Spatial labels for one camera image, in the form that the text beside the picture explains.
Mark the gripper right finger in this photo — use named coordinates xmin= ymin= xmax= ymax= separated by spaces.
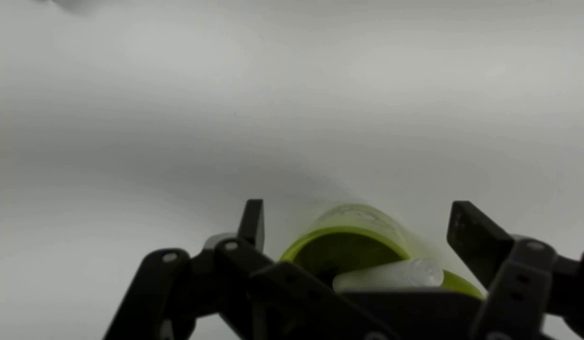
xmin=446 ymin=201 xmax=584 ymax=340

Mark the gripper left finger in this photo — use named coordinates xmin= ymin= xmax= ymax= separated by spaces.
xmin=103 ymin=199 xmax=396 ymax=340

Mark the white marker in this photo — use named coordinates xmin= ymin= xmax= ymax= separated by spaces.
xmin=332 ymin=258 xmax=444 ymax=292

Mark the green cup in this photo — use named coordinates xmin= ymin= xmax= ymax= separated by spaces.
xmin=279 ymin=203 xmax=486 ymax=299

